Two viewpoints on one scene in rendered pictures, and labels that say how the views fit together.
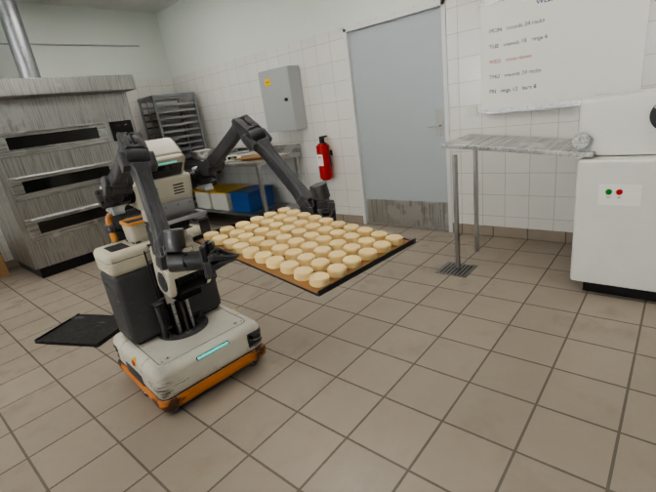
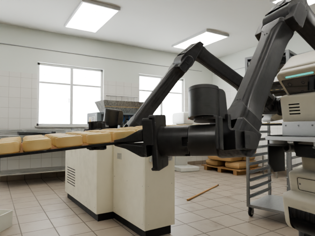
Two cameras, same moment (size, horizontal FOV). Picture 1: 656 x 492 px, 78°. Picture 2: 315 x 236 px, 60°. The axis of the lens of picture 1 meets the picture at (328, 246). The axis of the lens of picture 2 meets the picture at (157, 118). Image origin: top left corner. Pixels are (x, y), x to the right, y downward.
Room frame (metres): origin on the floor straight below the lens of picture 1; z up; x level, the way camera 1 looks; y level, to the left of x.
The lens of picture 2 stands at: (1.60, -0.51, 1.01)
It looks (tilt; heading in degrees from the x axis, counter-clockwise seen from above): 2 degrees up; 106
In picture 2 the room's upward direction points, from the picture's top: straight up
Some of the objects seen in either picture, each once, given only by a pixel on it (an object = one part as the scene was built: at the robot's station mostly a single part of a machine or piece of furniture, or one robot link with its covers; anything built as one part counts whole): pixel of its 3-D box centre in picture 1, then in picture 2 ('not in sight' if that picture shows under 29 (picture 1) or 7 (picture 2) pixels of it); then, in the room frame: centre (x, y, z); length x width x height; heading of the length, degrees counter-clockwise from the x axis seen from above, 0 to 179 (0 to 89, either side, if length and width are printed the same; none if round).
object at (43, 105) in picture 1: (70, 174); not in sight; (4.98, 2.93, 1.00); 1.56 x 1.20 x 2.01; 137
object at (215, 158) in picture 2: not in sight; (224, 157); (1.31, 6.03, 0.34); 0.72 x 0.42 x 0.15; 142
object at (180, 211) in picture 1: (177, 225); (304, 148); (1.86, 0.69, 0.93); 0.28 x 0.16 x 0.22; 132
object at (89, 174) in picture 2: not in sight; (105, 172); (-0.10, 2.81, 0.42); 1.28 x 0.72 x 0.84; 139
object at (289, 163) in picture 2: not in sight; (289, 131); (2.12, 2.55, 0.97); 0.03 x 0.03 x 1.70; 63
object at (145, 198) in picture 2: not in sight; (141, 181); (0.65, 2.17, 0.45); 0.70 x 0.34 x 0.90; 139
